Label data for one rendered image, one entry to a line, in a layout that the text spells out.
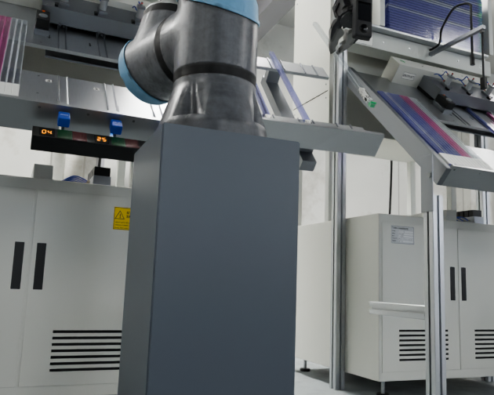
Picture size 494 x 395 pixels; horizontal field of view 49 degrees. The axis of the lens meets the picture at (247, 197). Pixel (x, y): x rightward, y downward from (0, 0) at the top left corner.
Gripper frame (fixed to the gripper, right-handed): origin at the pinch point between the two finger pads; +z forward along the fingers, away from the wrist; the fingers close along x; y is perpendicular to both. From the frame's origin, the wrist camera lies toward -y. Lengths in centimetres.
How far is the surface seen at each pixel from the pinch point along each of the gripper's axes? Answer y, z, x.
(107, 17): 23, 18, 62
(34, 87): -21, 9, 77
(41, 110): -32, 5, 75
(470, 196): 208, 299, -349
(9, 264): -45, 47, 81
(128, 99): -19, 11, 56
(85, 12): 23, 18, 68
